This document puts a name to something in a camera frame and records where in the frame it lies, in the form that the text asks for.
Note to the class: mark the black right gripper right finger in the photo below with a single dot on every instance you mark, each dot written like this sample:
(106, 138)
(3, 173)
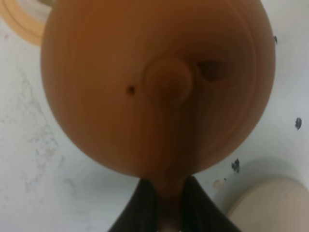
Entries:
(199, 213)

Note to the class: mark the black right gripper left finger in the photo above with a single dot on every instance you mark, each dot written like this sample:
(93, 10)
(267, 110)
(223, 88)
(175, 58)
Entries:
(140, 213)

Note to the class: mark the brown clay teapot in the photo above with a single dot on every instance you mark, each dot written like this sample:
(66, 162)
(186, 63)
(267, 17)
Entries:
(158, 89)

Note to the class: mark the beige round teapot coaster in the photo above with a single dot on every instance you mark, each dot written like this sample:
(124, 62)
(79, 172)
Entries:
(279, 205)

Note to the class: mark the orange coaster centre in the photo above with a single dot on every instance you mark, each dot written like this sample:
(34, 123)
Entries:
(27, 18)

